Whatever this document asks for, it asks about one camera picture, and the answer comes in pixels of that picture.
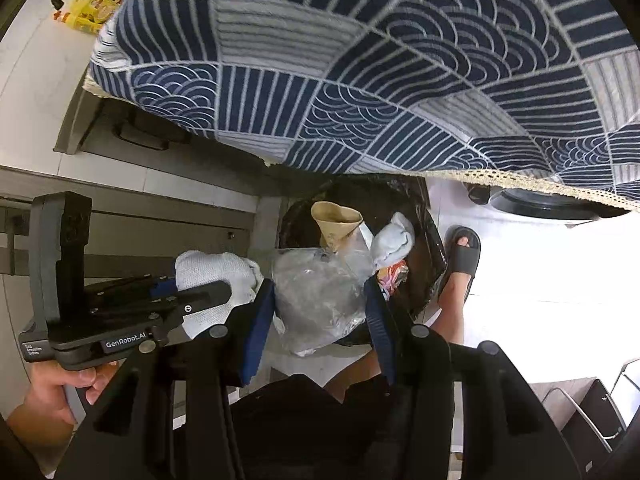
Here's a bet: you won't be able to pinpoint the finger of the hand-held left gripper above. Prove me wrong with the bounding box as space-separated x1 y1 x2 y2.
150 281 233 331
100 274 178 297

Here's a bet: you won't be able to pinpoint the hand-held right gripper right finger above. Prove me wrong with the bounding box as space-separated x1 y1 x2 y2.
362 277 583 480

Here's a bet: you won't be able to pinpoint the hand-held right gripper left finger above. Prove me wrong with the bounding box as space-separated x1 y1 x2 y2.
55 280 276 480

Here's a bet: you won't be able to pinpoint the white paper towel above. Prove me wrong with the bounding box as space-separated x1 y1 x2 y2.
175 251 264 341

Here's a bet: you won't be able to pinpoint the clear plastic bag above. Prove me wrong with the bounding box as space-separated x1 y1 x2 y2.
271 247 381 357

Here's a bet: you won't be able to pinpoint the trash bin with black bag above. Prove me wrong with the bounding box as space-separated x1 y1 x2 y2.
277 175 448 348

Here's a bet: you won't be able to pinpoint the person's left forearm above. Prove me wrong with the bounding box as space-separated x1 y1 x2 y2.
0 400 76 476

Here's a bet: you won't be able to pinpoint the person's left hand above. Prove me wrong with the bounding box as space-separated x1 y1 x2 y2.
22 357 121 426

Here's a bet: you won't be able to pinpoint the colourful snack wrapper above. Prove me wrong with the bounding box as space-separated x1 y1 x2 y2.
377 260 410 301

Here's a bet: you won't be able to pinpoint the person's leg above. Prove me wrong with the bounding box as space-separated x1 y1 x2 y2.
325 237 473 401

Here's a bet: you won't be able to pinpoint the pale blue crumpled tissue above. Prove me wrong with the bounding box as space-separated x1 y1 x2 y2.
370 212 416 273

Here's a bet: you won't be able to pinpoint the person's black shorts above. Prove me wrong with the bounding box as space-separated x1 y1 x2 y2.
227 372 456 480

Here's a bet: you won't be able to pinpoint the black slipper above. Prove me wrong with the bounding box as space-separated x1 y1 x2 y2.
442 225 482 306

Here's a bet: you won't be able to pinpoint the brown paper cone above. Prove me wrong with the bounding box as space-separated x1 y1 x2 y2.
311 201 364 253

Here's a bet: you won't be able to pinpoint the grey cabinet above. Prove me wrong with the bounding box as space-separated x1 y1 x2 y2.
0 85 281 281

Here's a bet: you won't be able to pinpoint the black round base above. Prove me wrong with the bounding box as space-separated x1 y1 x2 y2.
467 182 631 221

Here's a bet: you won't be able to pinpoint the yellow box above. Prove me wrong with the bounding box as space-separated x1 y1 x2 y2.
59 0 126 36

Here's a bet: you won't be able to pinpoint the blue patterned tablecloth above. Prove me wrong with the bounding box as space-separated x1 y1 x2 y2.
82 0 640 211

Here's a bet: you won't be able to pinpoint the black drawer handle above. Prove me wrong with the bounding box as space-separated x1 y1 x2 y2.
112 120 171 151

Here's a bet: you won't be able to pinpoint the metal frame chair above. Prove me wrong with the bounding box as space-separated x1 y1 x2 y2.
530 360 640 456

